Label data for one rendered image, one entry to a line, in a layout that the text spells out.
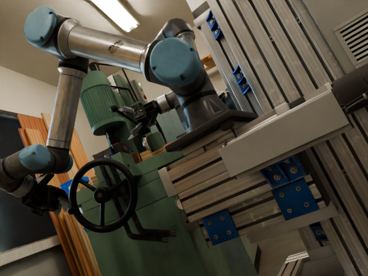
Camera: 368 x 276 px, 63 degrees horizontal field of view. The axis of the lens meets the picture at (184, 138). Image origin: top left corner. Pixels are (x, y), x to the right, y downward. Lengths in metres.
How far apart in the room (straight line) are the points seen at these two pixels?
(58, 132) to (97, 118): 0.54
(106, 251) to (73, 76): 0.78
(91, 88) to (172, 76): 0.93
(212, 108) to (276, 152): 0.28
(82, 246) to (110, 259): 1.46
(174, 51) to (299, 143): 0.37
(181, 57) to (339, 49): 0.43
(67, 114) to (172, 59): 0.45
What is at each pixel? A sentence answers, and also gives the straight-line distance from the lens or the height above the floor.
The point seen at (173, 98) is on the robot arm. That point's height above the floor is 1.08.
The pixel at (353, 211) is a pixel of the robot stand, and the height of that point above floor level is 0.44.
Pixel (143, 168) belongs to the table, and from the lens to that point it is 1.37.
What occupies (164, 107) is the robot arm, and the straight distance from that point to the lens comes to 1.33.
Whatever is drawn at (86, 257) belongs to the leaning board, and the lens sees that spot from 2.91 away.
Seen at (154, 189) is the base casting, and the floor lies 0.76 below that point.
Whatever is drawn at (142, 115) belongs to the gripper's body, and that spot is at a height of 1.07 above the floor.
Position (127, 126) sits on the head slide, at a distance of 1.70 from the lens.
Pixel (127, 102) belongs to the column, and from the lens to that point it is 1.83.
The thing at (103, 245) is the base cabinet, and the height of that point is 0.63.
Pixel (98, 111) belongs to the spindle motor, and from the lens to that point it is 1.59.
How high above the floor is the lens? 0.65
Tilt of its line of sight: 12 degrees up
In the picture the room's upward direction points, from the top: 24 degrees counter-clockwise
